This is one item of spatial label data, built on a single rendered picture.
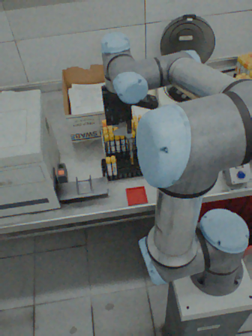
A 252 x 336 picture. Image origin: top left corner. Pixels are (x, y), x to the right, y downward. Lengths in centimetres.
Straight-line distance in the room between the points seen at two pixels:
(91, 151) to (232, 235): 70
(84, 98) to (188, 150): 105
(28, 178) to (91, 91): 57
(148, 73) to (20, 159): 43
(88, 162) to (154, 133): 87
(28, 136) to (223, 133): 67
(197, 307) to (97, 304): 104
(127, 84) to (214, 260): 46
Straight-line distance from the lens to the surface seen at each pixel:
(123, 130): 114
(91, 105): 147
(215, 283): 101
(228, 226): 90
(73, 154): 139
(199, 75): 75
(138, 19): 153
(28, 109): 115
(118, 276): 206
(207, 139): 50
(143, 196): 124
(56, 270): 212
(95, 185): 123
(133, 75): 86
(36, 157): 104
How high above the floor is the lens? 191
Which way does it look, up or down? 52 degrees down
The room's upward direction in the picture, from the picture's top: 5 degrees counter-clockwise
